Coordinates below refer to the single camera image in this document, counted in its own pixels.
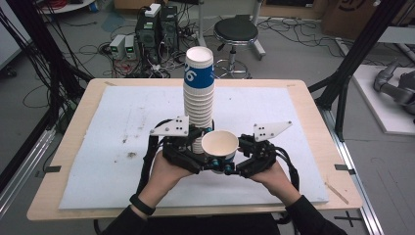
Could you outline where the white foam mat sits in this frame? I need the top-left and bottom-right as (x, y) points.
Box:
(58, 85), (330, 211)

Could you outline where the black metal frame post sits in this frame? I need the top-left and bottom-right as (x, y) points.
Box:
(307, 0), (409, 142)
(5, 0), (94, 130)

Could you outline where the black tape strip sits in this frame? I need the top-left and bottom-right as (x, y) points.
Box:
(34, 164), (63, 179)
(335, 164), (356, 176)

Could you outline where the thin wooden stick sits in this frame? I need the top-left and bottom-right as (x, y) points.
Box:
(324, 181), (349, 206)

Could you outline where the blue banded paper cup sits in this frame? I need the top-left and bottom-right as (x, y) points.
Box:
(201, 129), (240, 175)

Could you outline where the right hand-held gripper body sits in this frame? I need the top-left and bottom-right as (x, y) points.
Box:
(236, 120), (294, 179)

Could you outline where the white adapter box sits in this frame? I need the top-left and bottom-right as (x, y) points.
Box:
(144, 3), (162, 19)

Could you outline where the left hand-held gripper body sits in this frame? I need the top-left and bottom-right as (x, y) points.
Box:
(150, 115), (210, 175)

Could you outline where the white floor board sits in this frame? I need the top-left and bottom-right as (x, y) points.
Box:
(351, 64), (415, 137)

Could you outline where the tangle of floor cables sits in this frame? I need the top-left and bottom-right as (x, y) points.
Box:
(77, 19), (204, 79)

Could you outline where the brown cardboard box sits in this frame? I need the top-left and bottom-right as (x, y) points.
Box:
(320, 0), (406, 41)

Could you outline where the stack of white paper cups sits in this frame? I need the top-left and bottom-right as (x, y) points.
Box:
(182, 45), (216, 155)

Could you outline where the person's right hand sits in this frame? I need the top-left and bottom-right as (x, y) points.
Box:
(249, 159), (301, 208)

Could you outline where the black computer tower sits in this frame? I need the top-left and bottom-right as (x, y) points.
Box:
(134, 12), (161, 65)
(159, 5), (180, 54)

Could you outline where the black round stool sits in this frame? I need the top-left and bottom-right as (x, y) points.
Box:
(212, 14), (267, 79)

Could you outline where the hand-held gripper cable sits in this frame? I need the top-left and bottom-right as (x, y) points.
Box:
(136, 118), (174, 198)
(273, 146), (300, 192)

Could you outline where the right hand-held gripper cable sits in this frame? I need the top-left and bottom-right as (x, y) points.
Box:
(273, 146), (300, 192)

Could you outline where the person's left hand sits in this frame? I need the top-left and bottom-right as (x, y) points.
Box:
(146, 150), (196, 211)

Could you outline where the left hand-held gripper cable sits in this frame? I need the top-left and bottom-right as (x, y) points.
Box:
(136, 118), (174, 198)

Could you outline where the black wristband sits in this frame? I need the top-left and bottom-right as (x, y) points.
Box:
(128, 193), (157, 216)

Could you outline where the grey power supply unit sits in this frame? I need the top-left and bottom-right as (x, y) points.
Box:
(123, 34), (138, 61)
(109, 33), (127, 61)

